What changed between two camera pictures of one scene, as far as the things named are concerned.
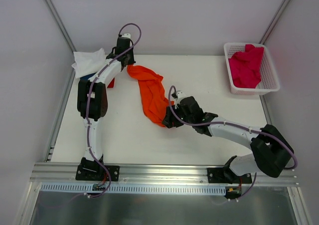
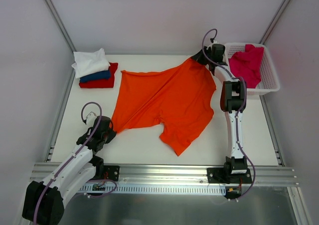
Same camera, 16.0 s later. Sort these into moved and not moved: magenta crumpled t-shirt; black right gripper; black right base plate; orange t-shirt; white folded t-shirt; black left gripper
Moved: black right gripper; orange t-shirt; black left gripper
Not moved: black right base plate; magenta crumpled t-shirt; white folded t-shirt
